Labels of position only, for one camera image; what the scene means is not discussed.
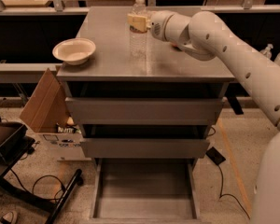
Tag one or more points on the grey top drawer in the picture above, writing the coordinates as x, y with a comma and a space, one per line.
153, 111

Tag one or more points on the black power adapter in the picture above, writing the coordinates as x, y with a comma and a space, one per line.
215, 156

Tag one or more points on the black tray on cart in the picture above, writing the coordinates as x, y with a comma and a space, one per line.
10, 134

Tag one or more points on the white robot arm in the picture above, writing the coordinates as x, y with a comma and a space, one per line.
205, 36

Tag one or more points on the grey drawer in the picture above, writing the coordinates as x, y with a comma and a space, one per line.
144, 191
153, 111
144, 148

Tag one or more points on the grey middle drawer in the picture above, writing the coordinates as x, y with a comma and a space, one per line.
144, 148

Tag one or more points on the white paper bowl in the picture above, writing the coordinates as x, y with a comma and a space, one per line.
74, 51

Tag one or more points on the orange fruit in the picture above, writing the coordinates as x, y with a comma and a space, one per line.
175, 46

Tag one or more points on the brown cardboard box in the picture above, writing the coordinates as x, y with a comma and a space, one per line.
46, 114

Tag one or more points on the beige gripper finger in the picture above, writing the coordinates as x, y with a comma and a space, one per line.
138, 22

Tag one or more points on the clear plastic water bottle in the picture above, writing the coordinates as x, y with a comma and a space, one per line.
138, 40

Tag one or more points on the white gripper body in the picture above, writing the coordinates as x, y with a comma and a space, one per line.
158, 26

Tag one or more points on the grey bottom drawer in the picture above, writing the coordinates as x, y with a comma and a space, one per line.
144, 191

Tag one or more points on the grey drawer cabinet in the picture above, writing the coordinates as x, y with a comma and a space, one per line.
163, 72

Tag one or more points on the shoe at bottom left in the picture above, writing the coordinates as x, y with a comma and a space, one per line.
9, 218

